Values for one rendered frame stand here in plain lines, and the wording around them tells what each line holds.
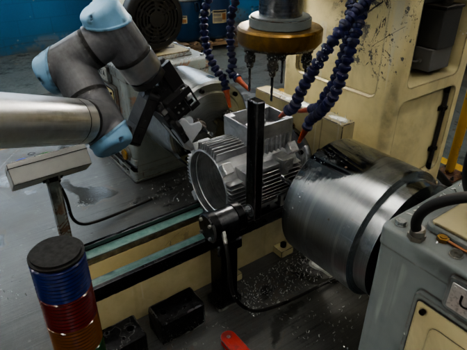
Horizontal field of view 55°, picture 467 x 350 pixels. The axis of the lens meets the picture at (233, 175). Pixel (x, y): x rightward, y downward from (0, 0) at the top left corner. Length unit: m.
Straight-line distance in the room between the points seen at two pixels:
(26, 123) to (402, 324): 0.60
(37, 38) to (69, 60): 5.68
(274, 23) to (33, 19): 5.67
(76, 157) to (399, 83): 0.73
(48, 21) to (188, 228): 5.61
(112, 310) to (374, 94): 0.73
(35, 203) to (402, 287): 1.07
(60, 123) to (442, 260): 0.55
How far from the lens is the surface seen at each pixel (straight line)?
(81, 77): 0.83
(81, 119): 0.73
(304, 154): 1.09
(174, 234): 1.06
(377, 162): 0.82
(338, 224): 0.77
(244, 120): 1.06
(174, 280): 0.99
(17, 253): 1.27
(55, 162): 1.06
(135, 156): 1.41
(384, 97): 1.06
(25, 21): 6.46
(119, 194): 1.41
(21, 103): 0.66
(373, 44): 1.07
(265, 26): 0.93
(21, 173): 1.05
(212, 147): 0.96
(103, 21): 0.82
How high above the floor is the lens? 1.54
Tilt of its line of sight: 30 degrees down
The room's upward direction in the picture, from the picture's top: straight up
